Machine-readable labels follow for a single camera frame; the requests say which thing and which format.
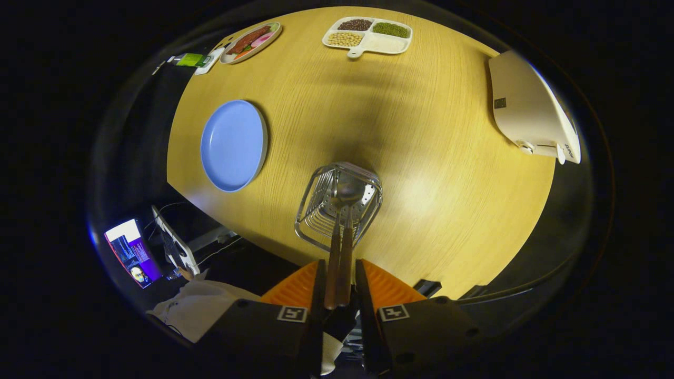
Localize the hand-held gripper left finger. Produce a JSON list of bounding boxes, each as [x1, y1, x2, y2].
[[196, 258, 328, 379]]

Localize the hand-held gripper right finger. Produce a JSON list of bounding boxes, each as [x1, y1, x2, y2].
[[355, 258, 493, 378]]

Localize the metal fork with brown handle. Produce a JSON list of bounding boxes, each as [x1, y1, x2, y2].
[[323, 168, 343, 310]]

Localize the metal spoon with brown handle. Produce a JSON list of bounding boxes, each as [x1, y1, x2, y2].
[[335, 173, 368, 307]]

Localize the white cloth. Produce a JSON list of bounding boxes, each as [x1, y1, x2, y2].
[[146, 278, 264, 344]]

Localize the open laptop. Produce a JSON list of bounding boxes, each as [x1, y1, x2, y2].
[[152, 205, 201, 277]]

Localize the perforated metal cutlery basket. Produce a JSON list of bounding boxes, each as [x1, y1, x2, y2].
[[294, 162, 383, 252]]

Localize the lit computer monitor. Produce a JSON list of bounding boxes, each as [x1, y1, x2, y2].
[[104, 218, 163, 289]]

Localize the blue round plate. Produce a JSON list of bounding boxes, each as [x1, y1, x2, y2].
[[200, 100, 268, 193]]

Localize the white toaster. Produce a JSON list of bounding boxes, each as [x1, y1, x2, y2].
[[488, 50, 581, 165]]

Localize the white square coaster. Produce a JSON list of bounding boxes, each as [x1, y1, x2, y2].
[[195, 47, 225, 76]]

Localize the green label plastic bottle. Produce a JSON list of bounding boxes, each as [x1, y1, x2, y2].
[[167, 53, 211, 68]]

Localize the grey plate with toy food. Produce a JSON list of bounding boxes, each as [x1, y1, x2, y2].
[[220, 21, 282, 65]]

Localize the white divided tray with beans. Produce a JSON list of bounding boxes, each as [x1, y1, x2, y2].
[[322, 16, 413, 58]]

